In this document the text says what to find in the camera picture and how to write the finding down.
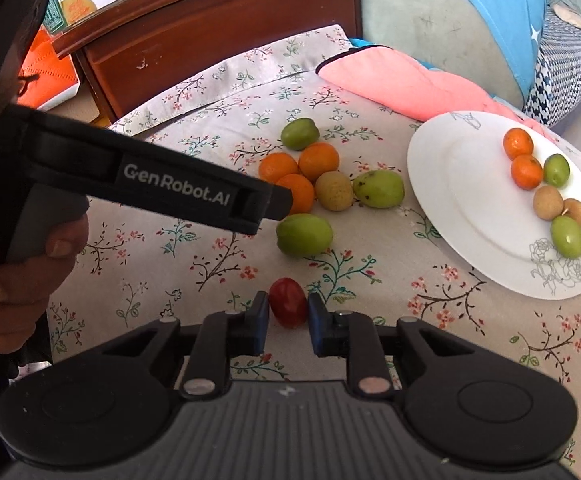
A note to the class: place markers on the pale green cushion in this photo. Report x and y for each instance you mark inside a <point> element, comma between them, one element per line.
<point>430,25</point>

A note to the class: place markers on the spotted green jujube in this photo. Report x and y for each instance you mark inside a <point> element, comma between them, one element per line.
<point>379,188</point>

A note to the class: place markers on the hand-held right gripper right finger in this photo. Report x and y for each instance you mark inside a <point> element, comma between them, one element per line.
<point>316,327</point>

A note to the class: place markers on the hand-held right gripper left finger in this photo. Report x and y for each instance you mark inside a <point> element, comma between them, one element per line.
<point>260,327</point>

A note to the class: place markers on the pink towel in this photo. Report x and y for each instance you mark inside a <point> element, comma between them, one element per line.
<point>405,85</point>

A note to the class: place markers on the wooden headboard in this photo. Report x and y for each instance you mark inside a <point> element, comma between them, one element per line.
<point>210,35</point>

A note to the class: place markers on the orange white carton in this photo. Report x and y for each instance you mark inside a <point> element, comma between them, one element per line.
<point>50,75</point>

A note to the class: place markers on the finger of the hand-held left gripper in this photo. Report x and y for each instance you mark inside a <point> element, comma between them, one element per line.
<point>270,202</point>

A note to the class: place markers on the white plate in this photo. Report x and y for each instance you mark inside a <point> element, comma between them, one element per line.
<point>470,200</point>

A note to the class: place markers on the red cherry tomato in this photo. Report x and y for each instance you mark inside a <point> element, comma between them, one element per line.
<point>288,303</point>

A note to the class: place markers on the brown longan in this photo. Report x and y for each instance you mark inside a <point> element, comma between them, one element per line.
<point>334,190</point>
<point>548,202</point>
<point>574,211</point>

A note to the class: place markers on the small mandarin orange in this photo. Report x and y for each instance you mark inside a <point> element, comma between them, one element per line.
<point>319,161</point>
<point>518,143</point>
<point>526,172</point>
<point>279,167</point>
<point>303,192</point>

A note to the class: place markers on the person's left hand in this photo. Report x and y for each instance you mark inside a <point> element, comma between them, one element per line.
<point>10,310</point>

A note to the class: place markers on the floral bed sheet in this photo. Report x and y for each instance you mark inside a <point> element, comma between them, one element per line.
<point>170,265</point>

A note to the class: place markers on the black white houndstooth cloth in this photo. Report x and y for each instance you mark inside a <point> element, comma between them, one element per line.
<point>565,70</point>

